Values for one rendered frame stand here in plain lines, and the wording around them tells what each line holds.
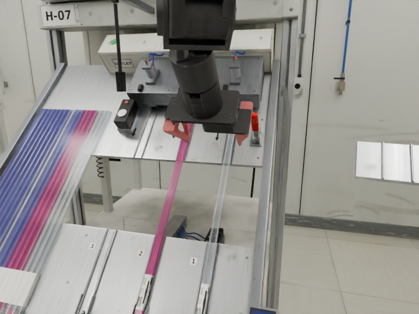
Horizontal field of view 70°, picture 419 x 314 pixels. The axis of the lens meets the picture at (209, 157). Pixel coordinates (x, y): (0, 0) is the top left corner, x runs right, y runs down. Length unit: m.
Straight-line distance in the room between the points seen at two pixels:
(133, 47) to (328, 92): 1.69
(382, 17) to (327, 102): 0.62
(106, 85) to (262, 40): 0.47
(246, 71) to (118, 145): 0.37
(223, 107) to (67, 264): 0.46
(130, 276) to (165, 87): 0.45
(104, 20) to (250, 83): 0.49
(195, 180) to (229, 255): 2.00
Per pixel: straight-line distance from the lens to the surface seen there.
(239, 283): 0.58
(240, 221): 1.20
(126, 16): 0.97
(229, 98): 0.47
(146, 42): 0.91
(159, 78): 0.81
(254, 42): 0.82
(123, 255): 0.65
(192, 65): 0.38
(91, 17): 1.03
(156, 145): 0.75
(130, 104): 0.80
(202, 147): 0.71
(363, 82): 2.38
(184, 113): 0.47
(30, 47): 3.21
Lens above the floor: 1.16
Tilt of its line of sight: 15 degrees down
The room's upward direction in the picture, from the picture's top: straight up
